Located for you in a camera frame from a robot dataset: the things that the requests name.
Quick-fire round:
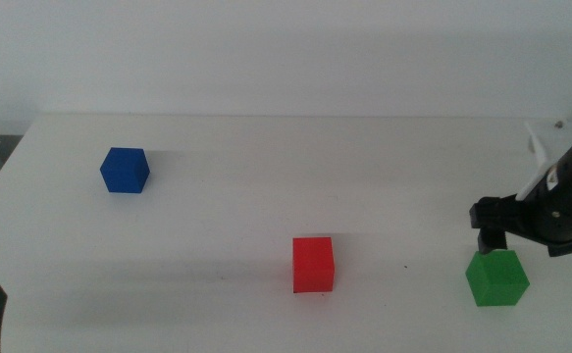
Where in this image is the green cube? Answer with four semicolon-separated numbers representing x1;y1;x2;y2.
464;249;531;308

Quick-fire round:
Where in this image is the blue cube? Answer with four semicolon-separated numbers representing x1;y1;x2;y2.
99;146;151;194

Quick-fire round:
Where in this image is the red cube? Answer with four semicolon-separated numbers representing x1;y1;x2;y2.
292;236;336;294

